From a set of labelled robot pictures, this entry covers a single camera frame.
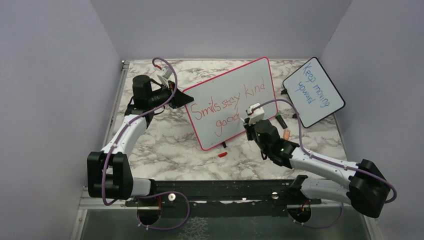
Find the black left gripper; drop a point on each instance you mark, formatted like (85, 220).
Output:
(179, 99)

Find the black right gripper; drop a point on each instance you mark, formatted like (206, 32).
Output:
(248, 129)

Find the red marker cap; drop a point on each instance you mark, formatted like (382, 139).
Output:
(222, 154)

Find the pink framed whiteboard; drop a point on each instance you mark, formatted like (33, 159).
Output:
(221, 101)

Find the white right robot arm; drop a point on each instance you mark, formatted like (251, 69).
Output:
(361, 185)

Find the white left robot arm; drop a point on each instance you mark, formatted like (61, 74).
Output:
(108, 170)

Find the black framed written whiteboard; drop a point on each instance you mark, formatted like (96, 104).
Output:
(313, 93)

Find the green capped black marker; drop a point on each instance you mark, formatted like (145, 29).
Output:
(281, 121)

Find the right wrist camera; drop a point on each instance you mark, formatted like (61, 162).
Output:
(254, 113)

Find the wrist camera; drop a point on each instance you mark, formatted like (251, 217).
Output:
(163, 75)
(254, 113)

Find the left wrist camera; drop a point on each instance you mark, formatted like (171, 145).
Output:
(163, 75)

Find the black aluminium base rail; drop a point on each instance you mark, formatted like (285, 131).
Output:
(221, 210)

